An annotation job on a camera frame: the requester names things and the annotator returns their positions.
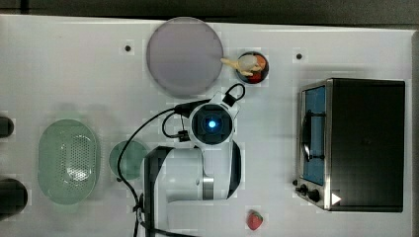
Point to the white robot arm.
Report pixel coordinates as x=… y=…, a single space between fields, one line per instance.
x=209 y=170

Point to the green strainer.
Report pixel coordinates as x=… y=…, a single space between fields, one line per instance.
x=68 y=161

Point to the grey round plate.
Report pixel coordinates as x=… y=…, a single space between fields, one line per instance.
x=183 y=56

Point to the dark bowl with toy food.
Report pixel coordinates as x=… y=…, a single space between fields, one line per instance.
x=250 y=67

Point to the green cup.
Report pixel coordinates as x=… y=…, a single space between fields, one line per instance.
x=131 y=161

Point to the red toy strawberry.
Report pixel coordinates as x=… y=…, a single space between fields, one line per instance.
x=254 y=219

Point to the silver toaster oven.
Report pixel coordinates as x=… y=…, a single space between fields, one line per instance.
x=351 y=140

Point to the black round object upper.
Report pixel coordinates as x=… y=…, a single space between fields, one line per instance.
x=6 y=127

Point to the black round object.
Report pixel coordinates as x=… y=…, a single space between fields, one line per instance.
x=6 y=127
x=13 y=198

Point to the black round object lower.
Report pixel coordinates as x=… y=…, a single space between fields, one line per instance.
x=13 y=198

